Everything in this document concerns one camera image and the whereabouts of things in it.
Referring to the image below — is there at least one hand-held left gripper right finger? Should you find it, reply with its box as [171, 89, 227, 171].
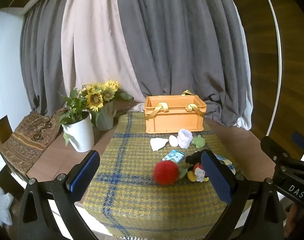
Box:
[201, 149, 285, 240]

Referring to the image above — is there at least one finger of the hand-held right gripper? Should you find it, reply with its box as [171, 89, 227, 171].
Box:
[260, 135, 304, 180]
[291, 132, 304, 155]

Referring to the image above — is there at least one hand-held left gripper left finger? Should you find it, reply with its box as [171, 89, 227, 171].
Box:
[17, 150, 101, 240]

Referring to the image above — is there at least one crinkled blue white packet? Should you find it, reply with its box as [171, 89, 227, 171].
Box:
[214, 154, 239, 174]

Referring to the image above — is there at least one black red yellow plush toy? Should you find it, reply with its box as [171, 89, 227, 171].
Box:
[186, 151, 210, 182]

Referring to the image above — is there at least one green frog toy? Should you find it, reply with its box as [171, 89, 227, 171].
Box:
[191, 134, 206, 147]

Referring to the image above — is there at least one blue tissue packet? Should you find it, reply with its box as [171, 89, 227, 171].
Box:
[162, 149, 186, 163]

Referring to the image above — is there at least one lavender fuzzy sock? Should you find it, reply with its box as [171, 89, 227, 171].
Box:
[177, 128, 193, 149]

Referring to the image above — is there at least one red fuzzy ball with leaf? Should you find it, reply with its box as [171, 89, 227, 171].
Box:
[153, 161, 189, 186]

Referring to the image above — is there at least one white cloth piece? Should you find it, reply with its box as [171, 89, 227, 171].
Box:
[150, 137, 169, 152]

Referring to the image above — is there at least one orange crate with yellow ribbons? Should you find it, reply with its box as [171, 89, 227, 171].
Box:
[144, 90, 207, 134]

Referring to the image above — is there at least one white pot with green plant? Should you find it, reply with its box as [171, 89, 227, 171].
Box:
[58, 87, 95, 153]

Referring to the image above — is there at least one yellow blue plaid cloth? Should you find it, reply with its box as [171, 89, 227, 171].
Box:
[83, 110, 245, 239]

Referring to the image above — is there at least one brown patterned cloth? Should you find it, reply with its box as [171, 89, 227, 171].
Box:
[0, 107, 67, 178]

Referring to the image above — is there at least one sunflower bouquet in grey wrap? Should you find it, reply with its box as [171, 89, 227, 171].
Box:
[80, 80, 135, 131]

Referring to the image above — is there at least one pale knitted cloth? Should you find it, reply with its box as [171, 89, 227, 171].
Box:
[0, 187, 14, 227]

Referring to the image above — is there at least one grey curtain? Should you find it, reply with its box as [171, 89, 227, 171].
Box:
[115, 0, 251, 130]
[19, 12, 67, 117]

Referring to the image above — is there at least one pale pink curtain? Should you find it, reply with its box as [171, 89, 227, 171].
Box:
[60, 0, 147, 105]

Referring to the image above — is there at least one white cabinet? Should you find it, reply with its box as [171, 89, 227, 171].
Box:
[0, 7, 30, 140]

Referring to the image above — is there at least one white frame strip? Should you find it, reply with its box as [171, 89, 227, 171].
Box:
[258, 0, 283, 142]

